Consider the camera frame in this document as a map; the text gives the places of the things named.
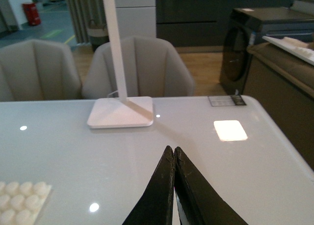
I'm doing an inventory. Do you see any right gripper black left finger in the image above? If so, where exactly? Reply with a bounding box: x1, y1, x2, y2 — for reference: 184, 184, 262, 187
123, 146, 175, 225

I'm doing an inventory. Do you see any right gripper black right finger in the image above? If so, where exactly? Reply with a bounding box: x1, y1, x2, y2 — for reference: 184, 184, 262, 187
174, 147, 247, 225

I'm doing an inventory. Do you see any white studded base plate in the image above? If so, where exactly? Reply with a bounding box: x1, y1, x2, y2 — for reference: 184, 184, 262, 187
0, 181, 52, 225

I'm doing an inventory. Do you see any white desk lamp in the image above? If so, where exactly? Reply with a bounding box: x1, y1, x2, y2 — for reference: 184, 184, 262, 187
87, 0, 154, 129

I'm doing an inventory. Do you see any black label sticker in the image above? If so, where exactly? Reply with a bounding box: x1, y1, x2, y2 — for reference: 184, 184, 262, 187
208, 95, 246, 107

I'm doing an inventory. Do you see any beige chair right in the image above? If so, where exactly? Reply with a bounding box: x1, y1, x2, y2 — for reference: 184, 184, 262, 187
82, 36, 195, 99

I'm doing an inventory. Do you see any beige chair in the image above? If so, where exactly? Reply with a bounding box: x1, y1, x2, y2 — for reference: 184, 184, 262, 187
0, 39, 82, 102
82, 36, 195, 99

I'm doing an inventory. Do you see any olive sofa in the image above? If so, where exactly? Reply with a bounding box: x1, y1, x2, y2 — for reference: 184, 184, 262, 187
243, 43, 314, 168

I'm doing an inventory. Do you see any beige chair left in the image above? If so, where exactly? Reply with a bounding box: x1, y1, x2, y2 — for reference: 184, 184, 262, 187
0, 39, 82, 102

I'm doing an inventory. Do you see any white board with studs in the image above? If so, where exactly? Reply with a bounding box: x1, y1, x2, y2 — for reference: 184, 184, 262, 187
262, 36, 314, 65

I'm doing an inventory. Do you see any dark kitchen counter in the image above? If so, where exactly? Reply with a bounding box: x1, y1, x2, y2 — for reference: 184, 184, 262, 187
156, 0, 290, 47

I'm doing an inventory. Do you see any woven basket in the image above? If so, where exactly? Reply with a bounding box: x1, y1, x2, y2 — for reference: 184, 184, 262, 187
87, 19, 109, 51

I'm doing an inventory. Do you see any black washing machine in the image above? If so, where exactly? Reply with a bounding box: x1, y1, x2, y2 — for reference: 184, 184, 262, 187
219, 7, 314, 95

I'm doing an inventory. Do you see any white drawer cabinet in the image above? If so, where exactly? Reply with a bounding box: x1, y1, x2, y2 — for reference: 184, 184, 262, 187
115, 0, 157, 37

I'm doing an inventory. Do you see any red bin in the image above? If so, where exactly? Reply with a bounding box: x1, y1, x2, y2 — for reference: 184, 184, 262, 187
22, 2, 41, 26

